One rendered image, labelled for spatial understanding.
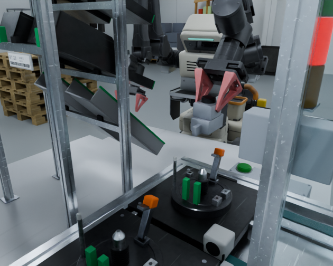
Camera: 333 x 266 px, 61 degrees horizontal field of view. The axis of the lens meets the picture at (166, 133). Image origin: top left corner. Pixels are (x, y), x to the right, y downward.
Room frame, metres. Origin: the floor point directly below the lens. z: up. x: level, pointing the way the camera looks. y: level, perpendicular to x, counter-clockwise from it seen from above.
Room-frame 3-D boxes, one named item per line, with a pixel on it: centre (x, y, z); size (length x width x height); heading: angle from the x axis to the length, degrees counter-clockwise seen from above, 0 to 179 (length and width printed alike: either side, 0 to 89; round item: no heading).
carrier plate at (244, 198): (0.55, -0.08, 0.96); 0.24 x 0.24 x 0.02; 53
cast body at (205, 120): (0.56, -0.08, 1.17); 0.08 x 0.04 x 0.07; 143
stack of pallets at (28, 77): (4.38, 1.82, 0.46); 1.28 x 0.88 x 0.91; 146
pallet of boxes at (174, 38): (10.07, 0.04, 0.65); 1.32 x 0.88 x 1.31; 60
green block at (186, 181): (0.53, -0.04, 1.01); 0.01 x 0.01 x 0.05; 53
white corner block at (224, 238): (0.42, -0.10, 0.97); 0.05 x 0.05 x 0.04; 53
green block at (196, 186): (0.51, -0.07, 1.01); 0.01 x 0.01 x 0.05; 53
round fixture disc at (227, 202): (0.55, -0.08, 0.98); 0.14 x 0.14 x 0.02
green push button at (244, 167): (0.72, -0.22, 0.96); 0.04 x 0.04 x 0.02
